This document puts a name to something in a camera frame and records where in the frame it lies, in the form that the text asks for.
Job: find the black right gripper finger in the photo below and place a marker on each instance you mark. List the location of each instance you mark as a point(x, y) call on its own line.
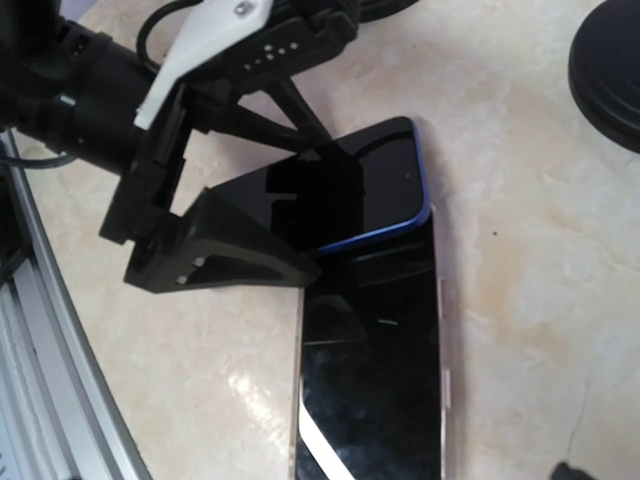
point(563, 471)

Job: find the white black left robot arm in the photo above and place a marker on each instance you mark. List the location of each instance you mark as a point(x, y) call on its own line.
point(49, 72)

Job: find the blue-edged black phone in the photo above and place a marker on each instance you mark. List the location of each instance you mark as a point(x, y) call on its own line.
point(364, 187)

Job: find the aluminium front rail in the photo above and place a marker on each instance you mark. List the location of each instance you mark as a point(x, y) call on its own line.
point(58, 417)

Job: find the clear-case black phone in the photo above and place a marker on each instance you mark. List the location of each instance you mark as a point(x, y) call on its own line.
point(370, 404)

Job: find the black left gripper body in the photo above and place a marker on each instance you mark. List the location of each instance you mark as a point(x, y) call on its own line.
point(150, 163)

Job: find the black round-base phone stand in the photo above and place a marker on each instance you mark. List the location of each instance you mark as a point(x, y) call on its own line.
point(603, 71)

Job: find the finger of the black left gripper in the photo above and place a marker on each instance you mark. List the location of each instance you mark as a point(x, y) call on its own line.
point(279, 116)
point(215, 244)

